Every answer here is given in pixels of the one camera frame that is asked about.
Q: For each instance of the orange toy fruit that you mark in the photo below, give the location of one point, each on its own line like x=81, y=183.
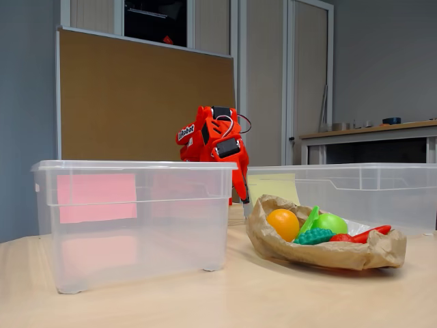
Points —
x=282, y=225

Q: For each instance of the pink paper note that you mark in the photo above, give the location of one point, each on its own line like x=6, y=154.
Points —
x=95, y=198

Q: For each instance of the wooden base block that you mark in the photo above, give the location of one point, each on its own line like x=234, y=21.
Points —
x=236, y=215

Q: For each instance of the crumpled brown paper bag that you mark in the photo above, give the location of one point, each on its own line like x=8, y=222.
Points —
x=307, y=254

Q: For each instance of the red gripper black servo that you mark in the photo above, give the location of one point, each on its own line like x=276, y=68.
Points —
x=238, y=171

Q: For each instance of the black appliance in cabinet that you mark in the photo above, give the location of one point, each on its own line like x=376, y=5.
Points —
x=153, y=24

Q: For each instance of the grey sideboard wooden top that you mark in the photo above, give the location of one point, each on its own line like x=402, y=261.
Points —
x=368, y=131

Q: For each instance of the tall grey cabinet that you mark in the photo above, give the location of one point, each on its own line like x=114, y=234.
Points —
x=266, y=85

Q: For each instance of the red printed robot arm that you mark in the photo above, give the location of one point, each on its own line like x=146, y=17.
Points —
x=199, y=136

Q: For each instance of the yellow paper note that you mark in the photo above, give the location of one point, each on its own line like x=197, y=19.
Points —
x=273, y=186

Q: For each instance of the light green toy apple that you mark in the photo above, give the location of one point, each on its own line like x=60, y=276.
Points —
x=331, y=222

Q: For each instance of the dark green bumpy toy vegetable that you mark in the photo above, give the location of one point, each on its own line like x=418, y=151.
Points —
x=314, y=236

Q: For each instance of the red toy strawberry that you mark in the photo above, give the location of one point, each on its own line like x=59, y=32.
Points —
x=341, y=238

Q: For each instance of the clear plastic bin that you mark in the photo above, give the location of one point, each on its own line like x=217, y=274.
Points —
x=136, y=246
x=375, y=198

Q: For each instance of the brown cork board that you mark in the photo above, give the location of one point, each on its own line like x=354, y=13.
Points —
x=136, y=102

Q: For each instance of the red toy chili pepper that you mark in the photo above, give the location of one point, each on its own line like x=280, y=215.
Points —
x=373, y=232

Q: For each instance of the light green toy lettuce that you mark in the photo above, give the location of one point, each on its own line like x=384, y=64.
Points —
x=309, y=220

